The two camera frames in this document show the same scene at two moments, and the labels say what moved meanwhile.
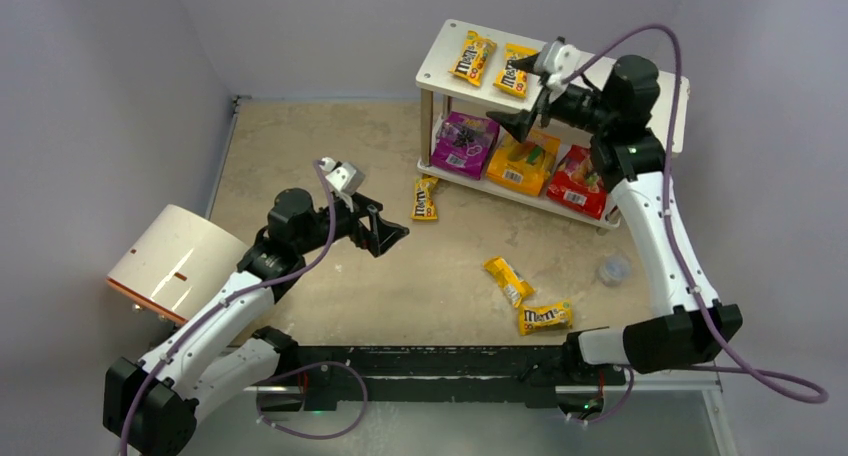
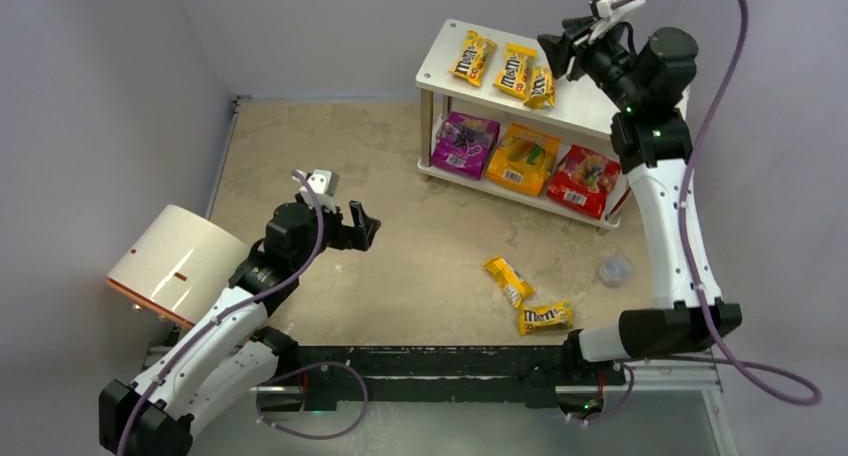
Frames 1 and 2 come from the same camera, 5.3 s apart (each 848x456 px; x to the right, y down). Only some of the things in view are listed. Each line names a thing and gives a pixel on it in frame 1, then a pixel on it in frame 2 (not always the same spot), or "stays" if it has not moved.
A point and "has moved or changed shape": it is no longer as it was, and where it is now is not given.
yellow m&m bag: x=472 y=56 stays
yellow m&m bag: x=509 y=81 stays
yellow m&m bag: x=515 y=288 stays
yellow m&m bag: x=424 y=207 has moved or changed shape
